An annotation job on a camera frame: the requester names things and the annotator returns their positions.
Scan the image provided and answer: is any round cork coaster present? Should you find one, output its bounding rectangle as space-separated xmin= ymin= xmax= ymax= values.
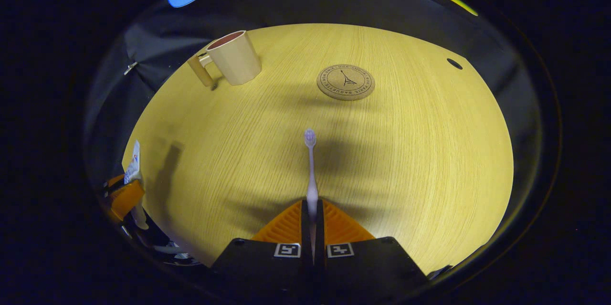
xmin=317 ymin=64 xmax=376 ymax=101

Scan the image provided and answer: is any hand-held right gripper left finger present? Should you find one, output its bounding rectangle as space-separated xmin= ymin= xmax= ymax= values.
xmin=210 ymin=199 xmax=315 ymax=298

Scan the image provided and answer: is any black backdrop cloth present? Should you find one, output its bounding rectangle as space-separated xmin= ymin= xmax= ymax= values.
xmin=84 ymin=0 xmax=545 ymax=229

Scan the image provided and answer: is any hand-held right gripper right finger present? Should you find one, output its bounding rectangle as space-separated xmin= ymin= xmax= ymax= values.
xmin=314 ymin=198 xmax=429 ymax=301

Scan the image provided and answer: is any white toothpaste tube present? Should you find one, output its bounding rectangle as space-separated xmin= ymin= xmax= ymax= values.
xmin=124 ymin=140 xmax=149 ymax=230

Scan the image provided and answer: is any white toothbrush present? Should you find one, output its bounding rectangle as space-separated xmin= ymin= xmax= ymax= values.
xmin=304 ymin=128 xmax=319 ymax=263

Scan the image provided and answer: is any beige cup with handle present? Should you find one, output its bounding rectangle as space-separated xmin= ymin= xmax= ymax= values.
xmin=187 ymin=31 xmax=262 ymax=91

